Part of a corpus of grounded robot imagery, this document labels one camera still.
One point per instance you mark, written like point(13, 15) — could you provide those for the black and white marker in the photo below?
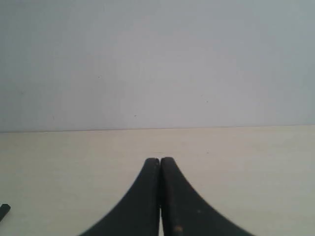
point(4, 210)

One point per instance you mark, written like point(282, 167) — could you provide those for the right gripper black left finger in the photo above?
point(138, 212)

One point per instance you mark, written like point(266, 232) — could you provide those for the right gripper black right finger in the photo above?
point(184, 212)

